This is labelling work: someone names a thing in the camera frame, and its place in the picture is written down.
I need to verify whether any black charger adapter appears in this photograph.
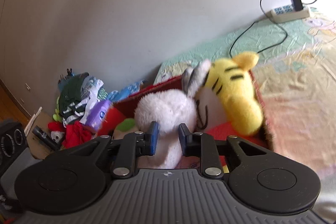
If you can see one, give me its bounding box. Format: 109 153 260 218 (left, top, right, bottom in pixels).
291 0 303 12

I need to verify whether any white power strip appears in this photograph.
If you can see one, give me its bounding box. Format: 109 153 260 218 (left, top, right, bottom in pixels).
270 5 311 23

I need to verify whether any yellow tiger plush toy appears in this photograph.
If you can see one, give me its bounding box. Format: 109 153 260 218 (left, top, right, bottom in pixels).
194 52 264 136

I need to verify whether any pink bunny plush toy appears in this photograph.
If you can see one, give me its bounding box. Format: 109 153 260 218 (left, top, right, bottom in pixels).
134 59 211 169

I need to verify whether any red cloth item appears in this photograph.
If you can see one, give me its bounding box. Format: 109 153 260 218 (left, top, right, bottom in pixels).
48 121 94 149

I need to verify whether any purple wet wipes pack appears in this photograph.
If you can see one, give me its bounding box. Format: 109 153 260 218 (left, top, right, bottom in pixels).
85 100 111 132

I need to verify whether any black charger cable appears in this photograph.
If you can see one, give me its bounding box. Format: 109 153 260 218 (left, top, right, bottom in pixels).
228 0 296 59

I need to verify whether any pile of folded clothes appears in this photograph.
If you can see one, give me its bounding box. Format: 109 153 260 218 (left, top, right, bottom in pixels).
52 68 146 126

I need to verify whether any green smiling plush toy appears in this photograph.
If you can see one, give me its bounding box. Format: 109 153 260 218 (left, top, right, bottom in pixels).
113 118 138 139

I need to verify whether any cartoon bear bed sheet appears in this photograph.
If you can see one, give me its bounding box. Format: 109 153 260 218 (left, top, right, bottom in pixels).
155 9 335 223

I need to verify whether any red cardboard box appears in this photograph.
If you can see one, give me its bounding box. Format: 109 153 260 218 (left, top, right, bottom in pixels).
97 70 275 175

